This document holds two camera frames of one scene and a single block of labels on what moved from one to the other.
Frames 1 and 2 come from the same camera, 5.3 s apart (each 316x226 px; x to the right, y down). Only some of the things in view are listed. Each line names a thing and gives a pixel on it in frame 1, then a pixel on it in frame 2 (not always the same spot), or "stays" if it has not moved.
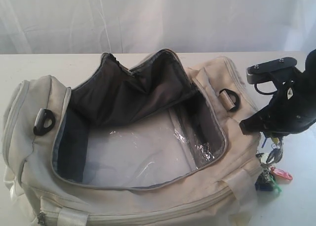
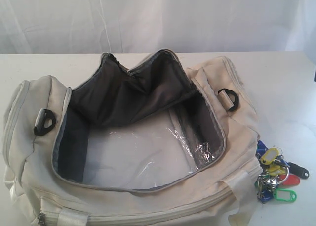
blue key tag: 265,139 → 261,149
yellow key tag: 275,140 → 269,155
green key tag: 275,184 → 293,195
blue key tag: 263,186 → 266,195
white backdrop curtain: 91,21 stays
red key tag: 282,172 → 292,179
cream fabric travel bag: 160,144 stays
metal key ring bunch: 266,159 → 277,174
